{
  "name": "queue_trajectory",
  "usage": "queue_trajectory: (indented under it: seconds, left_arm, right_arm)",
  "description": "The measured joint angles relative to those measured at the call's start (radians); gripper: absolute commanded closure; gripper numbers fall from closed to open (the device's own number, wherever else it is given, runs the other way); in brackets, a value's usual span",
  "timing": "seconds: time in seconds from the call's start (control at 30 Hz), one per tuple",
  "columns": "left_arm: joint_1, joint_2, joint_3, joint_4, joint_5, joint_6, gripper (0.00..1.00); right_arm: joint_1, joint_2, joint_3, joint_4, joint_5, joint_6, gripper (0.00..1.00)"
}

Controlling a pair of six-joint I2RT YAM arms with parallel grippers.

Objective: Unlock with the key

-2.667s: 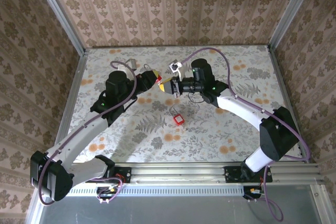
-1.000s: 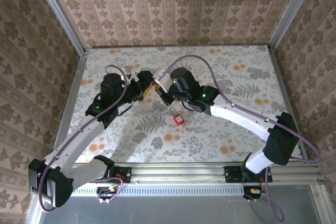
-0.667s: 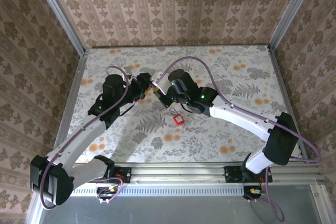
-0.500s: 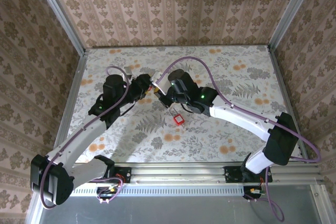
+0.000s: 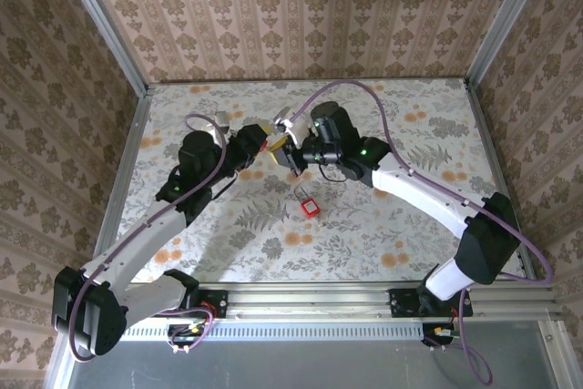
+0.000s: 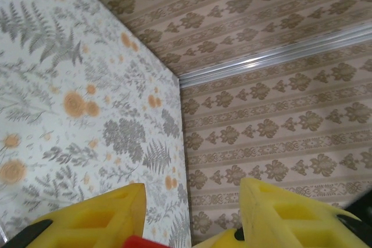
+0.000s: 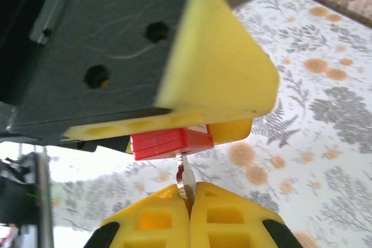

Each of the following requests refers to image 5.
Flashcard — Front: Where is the aluminium frame post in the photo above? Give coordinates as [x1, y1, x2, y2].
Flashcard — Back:
[464, 0, 556, 89]
[53, 0, 152, 97]

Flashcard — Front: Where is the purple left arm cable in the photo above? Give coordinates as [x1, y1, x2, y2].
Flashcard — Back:
[68, 113, 228, 363]

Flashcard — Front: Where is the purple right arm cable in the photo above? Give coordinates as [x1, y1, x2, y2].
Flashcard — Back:
[290, 79, 556, 385]

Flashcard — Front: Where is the aluminium table side rail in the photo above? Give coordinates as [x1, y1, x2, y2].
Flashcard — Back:
[85, 87, 151, 285]
[464, 80, 538, 283]

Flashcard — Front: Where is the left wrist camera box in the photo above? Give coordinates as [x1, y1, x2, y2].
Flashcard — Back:
[207, 110, 232, 140]

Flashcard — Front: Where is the black connector box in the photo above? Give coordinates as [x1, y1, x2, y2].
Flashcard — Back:
[421, 322, 459, 348]
[166, 322, 205, 348]

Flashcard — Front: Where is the floral patterned table cover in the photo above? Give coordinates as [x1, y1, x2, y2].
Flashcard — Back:
[107, 78, 532, 283]

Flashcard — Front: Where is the grey metal panel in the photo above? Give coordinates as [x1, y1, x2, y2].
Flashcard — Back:
[43, 321, 583, 389]

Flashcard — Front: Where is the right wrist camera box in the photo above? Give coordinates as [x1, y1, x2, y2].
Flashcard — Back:
[272, 106, 312, 149]

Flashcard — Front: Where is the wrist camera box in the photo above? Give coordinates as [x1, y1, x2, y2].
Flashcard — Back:
[207, 110, 232, 140]
[272, 106, 312, 149]

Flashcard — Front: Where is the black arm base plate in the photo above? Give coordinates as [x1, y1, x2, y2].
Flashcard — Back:
[147, 289, 229, 319]
[388, 287, 474, 319]

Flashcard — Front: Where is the aluminium frame rail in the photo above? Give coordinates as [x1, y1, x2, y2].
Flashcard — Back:
[63, 282, 566, 322]

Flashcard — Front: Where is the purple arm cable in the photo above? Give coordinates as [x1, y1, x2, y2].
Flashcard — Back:
[290, 79, 556, 385]
[68, 113, 228, 363]

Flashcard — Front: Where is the slotted white cable duct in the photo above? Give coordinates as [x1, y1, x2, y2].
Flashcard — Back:
[122, 319, 429, 341]

